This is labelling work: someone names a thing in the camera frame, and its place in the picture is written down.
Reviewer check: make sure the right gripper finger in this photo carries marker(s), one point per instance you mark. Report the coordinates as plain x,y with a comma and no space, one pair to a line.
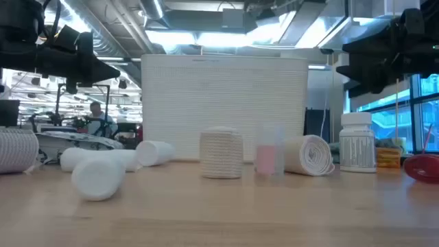
374,43
370,79

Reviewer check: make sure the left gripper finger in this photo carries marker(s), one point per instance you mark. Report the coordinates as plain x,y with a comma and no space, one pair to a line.
94,68

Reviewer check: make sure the orange pill bottle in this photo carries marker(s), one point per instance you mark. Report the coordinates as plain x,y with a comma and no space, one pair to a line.
387,158

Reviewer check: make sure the grey mesh bandage roll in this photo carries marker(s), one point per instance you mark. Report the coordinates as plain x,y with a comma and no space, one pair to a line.
17,151

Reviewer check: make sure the beige elastic bandage roll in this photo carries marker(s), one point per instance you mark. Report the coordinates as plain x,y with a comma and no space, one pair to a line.
308,156

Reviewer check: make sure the red pill bottle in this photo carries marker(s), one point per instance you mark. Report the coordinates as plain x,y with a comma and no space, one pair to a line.
423,168

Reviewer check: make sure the white perforated plastic basket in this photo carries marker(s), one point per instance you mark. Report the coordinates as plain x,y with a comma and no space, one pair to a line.
223,92

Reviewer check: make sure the clear vial pink label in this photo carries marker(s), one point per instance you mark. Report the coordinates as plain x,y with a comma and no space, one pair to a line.
265,159

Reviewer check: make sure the cream knitted bandage roll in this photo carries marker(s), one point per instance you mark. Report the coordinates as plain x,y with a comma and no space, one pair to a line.
221,154

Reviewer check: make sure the person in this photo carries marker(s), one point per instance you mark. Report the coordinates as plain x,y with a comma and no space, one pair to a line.
97,113

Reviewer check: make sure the black monitor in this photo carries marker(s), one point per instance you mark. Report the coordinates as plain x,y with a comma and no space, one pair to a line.
8,113

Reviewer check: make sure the black standing panel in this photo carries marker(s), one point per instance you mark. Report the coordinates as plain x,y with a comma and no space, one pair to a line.
313,125

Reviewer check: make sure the red background object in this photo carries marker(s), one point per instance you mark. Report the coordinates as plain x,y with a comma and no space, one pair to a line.
139,133

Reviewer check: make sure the red stick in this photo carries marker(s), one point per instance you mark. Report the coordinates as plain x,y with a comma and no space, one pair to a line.
427,137

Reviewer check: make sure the grey ceiling box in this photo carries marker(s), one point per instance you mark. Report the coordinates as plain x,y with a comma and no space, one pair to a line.
233,19

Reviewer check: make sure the black background rig frame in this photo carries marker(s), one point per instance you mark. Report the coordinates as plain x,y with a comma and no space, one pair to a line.
108,99

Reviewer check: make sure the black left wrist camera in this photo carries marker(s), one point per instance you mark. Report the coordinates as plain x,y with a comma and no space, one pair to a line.
67,39

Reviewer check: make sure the black dome security camera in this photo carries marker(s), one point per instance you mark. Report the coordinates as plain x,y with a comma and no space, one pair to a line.
326,51

